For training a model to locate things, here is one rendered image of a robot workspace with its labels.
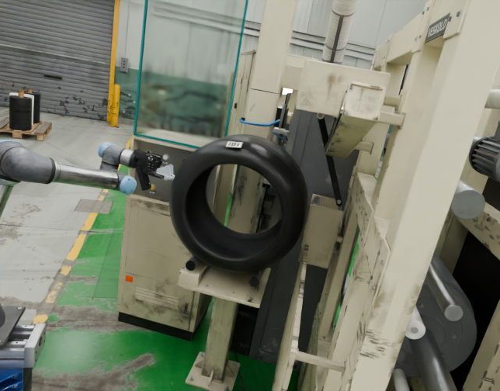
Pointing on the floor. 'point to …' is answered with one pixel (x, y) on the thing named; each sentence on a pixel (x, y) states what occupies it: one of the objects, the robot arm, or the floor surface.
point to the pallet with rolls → (24, 116)
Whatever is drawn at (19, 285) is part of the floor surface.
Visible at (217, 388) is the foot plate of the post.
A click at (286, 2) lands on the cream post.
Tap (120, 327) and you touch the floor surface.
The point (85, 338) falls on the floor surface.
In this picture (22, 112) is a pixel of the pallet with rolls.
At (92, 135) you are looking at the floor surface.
